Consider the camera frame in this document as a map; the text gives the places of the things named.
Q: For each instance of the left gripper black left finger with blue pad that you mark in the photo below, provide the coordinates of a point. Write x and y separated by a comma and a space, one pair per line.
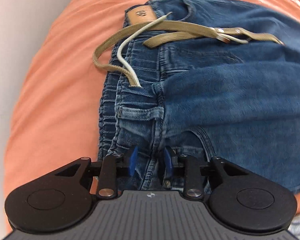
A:
62, 198

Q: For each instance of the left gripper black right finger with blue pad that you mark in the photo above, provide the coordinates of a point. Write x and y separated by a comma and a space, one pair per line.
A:
235, 197

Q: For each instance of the blue denim jeans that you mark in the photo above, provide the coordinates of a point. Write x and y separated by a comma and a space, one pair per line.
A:
206, 98

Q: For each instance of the orange bed sheet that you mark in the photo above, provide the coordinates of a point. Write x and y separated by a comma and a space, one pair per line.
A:
56, 118

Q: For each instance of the khaki webbing belt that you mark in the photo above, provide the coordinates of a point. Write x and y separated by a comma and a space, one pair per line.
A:
173, 31

